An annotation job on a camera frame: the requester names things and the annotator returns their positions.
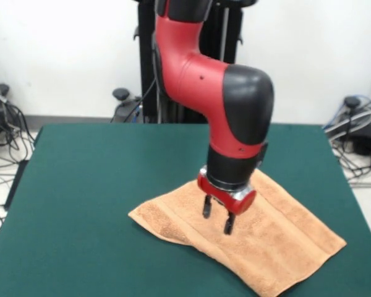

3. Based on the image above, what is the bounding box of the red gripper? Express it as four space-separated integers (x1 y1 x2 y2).
197 166 257 236

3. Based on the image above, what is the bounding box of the tan terry towel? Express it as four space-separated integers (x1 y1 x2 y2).
128 169 348 297

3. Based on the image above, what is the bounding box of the dark green tablecloth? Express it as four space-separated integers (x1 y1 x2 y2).
0 123 371 297

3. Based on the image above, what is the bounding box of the black pedestal cable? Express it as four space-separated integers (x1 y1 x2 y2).
142 77 158 105

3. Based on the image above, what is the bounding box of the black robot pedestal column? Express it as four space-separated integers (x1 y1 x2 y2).
132 0 257 124

